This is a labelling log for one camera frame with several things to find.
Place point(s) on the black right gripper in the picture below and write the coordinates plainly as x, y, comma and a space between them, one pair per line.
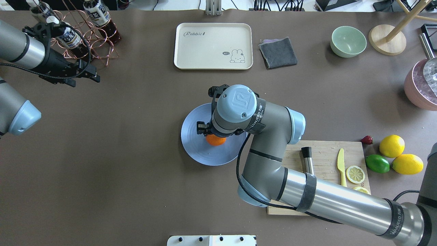
203, 128

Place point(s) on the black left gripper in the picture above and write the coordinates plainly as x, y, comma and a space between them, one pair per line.
54, 62

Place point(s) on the orange fruit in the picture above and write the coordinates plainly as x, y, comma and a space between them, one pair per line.
213, 140

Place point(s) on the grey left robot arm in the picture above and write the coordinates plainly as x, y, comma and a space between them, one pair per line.
29, 50

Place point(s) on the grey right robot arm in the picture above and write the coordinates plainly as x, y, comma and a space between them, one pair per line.
237, 109

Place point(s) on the blue plate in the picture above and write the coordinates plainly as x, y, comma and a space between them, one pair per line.
197, 146

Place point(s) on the top tea bottle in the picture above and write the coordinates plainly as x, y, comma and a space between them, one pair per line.
70, 40

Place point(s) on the tea bottle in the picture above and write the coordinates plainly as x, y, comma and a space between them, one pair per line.
70, 40
101, 19
40, 10

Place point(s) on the lower right tea bottle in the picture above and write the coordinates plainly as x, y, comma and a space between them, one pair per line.
40, 10

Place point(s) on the lower left tea bottle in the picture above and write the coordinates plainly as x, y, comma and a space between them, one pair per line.
101, 19

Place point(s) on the cream rabbit tray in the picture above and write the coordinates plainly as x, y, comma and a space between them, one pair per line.
213, 46

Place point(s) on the grey folded cloth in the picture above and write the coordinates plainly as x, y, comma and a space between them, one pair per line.
278, 53

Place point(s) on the steel cylinder black cap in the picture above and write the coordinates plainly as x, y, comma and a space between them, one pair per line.
307, 165

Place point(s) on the wooden cutting board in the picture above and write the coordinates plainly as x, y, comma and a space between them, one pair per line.
324, 158

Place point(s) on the yellow plastic knife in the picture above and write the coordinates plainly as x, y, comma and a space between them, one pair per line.
341, 167

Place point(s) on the lemon slice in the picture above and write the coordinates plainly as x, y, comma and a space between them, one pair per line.
355, 174

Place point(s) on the red strawberry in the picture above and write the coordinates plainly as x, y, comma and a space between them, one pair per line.
367, 140

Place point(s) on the green bowl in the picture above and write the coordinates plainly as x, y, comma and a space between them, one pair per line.
347, 42

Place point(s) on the lemon half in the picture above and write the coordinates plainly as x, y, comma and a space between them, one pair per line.
362, 189

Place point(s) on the green lime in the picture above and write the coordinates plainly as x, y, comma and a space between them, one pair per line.
377, 163

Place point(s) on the lower yellow lemon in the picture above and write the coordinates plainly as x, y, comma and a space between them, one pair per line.
392, 146

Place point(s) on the yellow lemon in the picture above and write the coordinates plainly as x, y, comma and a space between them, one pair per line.
392, 146
408, 164

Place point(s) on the wooden round stand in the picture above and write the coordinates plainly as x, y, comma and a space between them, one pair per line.
389, 40

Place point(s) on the upper yellow lemon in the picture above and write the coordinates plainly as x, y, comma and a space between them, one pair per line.
408, 164

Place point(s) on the pink pot with lid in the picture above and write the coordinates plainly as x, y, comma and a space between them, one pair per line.
420, 83

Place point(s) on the copper wire bottle rack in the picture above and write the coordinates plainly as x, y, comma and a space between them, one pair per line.
98, 46

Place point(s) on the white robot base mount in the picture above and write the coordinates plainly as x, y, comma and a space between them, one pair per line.
212, 240

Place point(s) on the metal bracket at table edge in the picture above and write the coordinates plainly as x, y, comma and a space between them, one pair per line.
213, 7

